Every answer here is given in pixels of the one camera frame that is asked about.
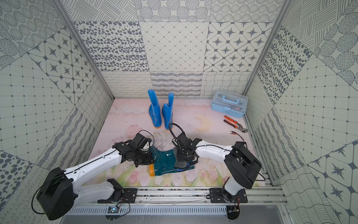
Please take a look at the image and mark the grey blue microfibre cloth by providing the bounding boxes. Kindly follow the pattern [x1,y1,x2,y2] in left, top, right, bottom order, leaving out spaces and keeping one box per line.
[173,148,195,172]

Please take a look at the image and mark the green rubber boot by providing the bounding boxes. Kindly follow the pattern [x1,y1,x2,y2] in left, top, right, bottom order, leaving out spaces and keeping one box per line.
[149,146,179,177]

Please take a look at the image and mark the blue rubber boot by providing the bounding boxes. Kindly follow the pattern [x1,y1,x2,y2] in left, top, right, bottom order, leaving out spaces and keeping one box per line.
[162,92,174,130]
[148,89,162,128]

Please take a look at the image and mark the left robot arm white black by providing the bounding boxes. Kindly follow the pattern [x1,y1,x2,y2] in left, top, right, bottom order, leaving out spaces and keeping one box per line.
[32,133,155,221]

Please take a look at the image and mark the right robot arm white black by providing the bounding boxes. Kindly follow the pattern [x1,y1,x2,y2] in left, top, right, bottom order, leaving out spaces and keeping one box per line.
[169,123,262,202]

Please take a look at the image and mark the light blue plastic toolbox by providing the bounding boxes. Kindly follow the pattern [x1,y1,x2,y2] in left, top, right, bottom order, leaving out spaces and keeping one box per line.
[211,89,249,118]

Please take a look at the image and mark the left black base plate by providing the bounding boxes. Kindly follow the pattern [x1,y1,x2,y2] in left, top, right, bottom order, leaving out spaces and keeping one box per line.
[97,187,138,204]

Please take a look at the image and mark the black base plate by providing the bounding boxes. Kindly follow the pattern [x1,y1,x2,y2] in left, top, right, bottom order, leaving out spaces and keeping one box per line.
[206,188,248,203]
[97,187,138,204]

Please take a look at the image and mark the red black cable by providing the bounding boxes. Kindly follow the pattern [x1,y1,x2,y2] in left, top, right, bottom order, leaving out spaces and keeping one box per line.
[230,131,247,143]

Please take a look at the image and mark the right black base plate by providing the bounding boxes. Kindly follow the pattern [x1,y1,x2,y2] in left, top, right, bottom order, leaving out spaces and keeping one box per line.
[206,188,248,203]

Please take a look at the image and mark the orange handled pliers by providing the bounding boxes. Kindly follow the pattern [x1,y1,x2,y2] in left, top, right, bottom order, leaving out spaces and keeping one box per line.
[223,115,248,133]

